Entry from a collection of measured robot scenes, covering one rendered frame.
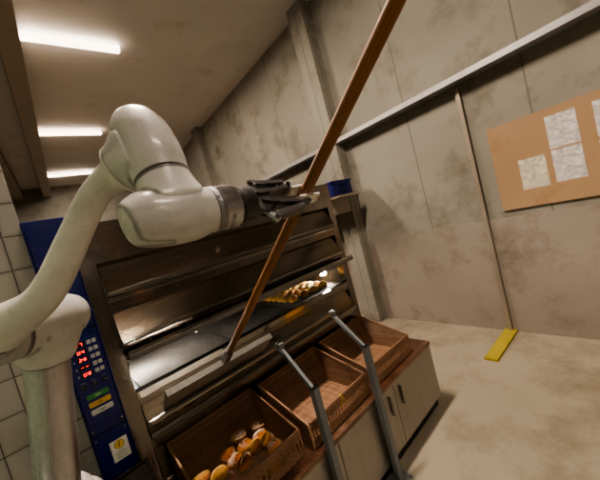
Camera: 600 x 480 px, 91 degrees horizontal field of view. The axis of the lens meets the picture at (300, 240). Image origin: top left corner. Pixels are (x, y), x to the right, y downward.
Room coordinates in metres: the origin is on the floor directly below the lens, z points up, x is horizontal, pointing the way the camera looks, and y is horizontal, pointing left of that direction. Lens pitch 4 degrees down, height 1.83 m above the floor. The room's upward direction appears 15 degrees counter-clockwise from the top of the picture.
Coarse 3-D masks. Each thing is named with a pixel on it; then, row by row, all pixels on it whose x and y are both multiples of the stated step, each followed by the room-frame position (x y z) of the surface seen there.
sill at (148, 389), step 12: (336, 288) 2.58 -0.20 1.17; (312, 300) 2.38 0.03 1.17; (288, 312) 2.21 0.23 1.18; (264, 324) 2.09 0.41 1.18; (276, 324) 2.13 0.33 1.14; (240, 336) 1.96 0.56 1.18; (252, 336) 1.99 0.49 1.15; (216, 348) 1.86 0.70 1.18; (192, 360) 1.76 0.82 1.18; (204, 360) 1.76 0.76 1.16; (168, 372) 1.67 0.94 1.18; (180, 372) 1.66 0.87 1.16; (156, 384) 1.58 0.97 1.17; (144, 396) 1.53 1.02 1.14
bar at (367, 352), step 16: (320, 320) 1.91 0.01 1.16; (336, 320) 1.97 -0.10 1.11; (288, 336) 1.74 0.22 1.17; (352, 336) 1.89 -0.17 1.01; (368, 352) 1.82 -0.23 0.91; (240, 368) 1.50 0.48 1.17; (368, 368) 1.83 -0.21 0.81; (192, 400) 1.33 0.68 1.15; (320, 400) 1.52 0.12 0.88; (160, 416) 1.24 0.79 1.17; (320, 416) 1.50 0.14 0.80; (384, 416) 1.81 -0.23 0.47; (384, 432) 1.84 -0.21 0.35; (336, 464) 1.51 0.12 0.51
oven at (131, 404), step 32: (256, 256) 2.12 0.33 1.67; (96, 288) 1.49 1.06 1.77; (160, 288) 1.68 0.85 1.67; (352, 288) 2.72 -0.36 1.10; (96, 320) 1.47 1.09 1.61; (192, 320) 1.84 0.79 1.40; (288, 320) 2.19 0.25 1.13; (128, 352) 1.60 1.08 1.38; (288, 352) 2.14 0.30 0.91; (128, 384) 1.50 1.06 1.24; (128, 416) 1.47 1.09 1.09; (192, 416) 1.66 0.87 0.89
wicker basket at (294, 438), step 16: (240, 400) 1.84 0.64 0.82; (256, 400) 1.84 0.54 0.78; (208, 416) 1.70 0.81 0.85; (224, 416) 1.75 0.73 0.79; (240, 416) 1.79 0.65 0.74; (256, 416) 1.85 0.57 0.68; (272, 416) 1.73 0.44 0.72; (192, 432) 1.62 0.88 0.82; (208, 432) 1.66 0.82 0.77; (224, 432) 1.71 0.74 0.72; (272, 432) 1.77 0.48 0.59; (288, 432) 1.63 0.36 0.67; (176, 448) 1.56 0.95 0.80; (192, 448) 1.59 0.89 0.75; (208, 448) 1.63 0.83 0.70; (224, 448) 1.67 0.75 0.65; (288, 448) 1.49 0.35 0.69; (176, 464) 1.42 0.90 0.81; (192, 464) 1.56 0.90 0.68; (208, 464) 1.60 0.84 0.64; (224, 464) 1.62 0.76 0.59; (256, 464) 1.56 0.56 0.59; (272, 464) 1.42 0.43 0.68; (288, 464) 1.47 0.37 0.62
